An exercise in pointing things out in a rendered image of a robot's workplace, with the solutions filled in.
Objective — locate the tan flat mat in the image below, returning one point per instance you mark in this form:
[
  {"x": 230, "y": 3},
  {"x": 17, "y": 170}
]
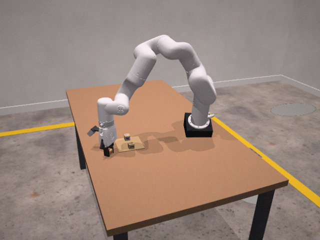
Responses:
[{"x": 122, "y": 145}]

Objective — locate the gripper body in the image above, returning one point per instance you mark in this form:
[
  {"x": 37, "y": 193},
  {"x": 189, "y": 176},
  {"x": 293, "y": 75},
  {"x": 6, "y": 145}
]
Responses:
[{"x": 108, "y": 134}]

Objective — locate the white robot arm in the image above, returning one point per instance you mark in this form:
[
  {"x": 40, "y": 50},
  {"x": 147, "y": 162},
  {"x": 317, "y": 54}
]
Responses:
[{"x": 145, "y": 53}]

